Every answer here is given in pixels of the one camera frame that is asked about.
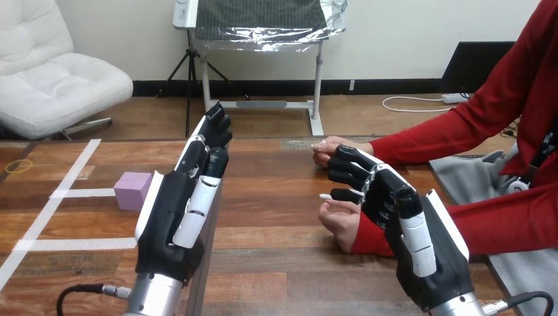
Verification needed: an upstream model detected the purple block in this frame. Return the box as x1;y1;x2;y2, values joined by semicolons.
113;171;154;213

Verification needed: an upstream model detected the white cushioned chair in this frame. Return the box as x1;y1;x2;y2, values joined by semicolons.
0;0;134;142

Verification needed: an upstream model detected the white power cable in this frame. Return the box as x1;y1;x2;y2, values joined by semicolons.
382;95;455;114

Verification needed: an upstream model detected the person's hand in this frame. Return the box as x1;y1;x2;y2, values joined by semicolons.
311;135;375;169
318;194;363;254

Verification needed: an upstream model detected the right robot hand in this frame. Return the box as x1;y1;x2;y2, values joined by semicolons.
326;144;476;313

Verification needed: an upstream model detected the dark screen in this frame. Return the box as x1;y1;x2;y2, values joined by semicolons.
440;41;517;93

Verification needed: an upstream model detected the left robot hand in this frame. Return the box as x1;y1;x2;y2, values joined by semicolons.
134;102;233;286

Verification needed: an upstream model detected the person's forearm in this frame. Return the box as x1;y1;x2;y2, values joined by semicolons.
368;65;530;165
349;182;558;258

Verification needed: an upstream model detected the white desk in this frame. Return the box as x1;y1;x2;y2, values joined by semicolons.
172;0;326;138

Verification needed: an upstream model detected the foil sheet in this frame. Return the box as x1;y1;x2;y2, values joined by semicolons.
191;0;350;53

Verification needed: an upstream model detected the black cable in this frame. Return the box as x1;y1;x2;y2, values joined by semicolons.
481;290;555;316
56;283;132;316

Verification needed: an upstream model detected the black tripod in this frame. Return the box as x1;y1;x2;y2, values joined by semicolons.
156;29;252;139

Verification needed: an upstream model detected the person's body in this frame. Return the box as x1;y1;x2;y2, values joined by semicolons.
428;0;558;316

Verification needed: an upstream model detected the white power strip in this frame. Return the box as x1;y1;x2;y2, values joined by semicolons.
441;92;471;105

